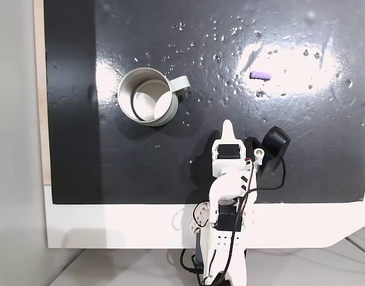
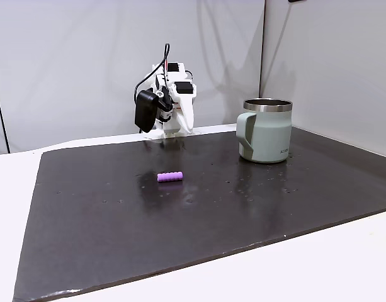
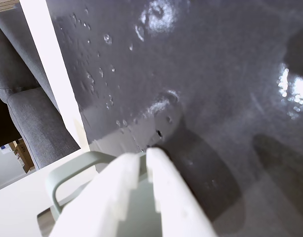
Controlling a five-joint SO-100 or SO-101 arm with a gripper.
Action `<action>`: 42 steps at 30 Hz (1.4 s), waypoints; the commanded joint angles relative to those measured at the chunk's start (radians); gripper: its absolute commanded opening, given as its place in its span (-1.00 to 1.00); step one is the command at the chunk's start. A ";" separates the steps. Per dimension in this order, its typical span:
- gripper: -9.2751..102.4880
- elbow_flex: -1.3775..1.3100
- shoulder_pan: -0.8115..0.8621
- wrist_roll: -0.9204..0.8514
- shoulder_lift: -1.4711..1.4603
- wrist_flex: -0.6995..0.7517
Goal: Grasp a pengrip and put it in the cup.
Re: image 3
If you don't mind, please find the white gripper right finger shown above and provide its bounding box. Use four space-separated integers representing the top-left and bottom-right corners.
146 147 216 237

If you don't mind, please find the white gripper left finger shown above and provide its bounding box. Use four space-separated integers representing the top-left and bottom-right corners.
48 152 141 237

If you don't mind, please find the pale green mug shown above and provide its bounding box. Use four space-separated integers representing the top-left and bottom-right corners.
37 150 164 237

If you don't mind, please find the cardboard box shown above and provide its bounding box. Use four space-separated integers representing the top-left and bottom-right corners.
7 138 36 174

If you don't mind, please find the grey fabric chair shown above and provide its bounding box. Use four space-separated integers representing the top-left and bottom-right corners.
0 4 82 171

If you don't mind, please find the black table mat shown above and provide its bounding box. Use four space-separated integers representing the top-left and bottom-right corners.
46 0 303 237

